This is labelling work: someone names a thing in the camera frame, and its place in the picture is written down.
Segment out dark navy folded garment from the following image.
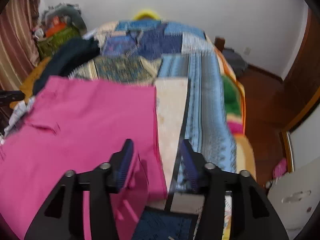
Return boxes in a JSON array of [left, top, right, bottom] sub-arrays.
[[33, 37, 100, 96]]

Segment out wall socket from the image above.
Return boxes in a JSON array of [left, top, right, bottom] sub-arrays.
[[244, 47, 251, 55]]

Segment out white plastic chair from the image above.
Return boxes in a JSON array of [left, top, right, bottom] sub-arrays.
[[267, 158, 319, 239]]

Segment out wooden wardrobe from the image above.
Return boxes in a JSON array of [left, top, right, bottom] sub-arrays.
[[284, 10, 319, 128]]

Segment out orange floral blanket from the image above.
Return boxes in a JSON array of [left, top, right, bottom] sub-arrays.
[[206, 36, 257, 179]]

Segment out striped pink curtain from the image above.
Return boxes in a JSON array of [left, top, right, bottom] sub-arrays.
[[1, 0, 40, 90]]

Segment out pink slipper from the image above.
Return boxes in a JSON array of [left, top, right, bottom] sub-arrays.
[[272, 158, 287, 179]]

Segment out pink pants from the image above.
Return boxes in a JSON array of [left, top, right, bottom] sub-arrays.
[[1, 76, 167, 239]]

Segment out wooden nightstand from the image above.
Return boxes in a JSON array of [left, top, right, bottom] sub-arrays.
[[214, 36, 226, 52]]

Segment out yellow plush pillow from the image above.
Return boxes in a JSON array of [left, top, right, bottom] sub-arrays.
[[132, 9, 162, 21]]

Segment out patchwork blue bed sheet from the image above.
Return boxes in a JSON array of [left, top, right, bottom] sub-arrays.
[[69, 20, 236, 239]]

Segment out grey plush toy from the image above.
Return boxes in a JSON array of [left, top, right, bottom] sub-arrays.
[[40, 3, 87, 31]]

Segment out green storage bag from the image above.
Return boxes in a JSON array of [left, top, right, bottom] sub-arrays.
[[36, 27, 80, 59]]

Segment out orange box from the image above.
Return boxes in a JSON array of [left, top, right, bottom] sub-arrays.
[[45, 16, 67, 37]]

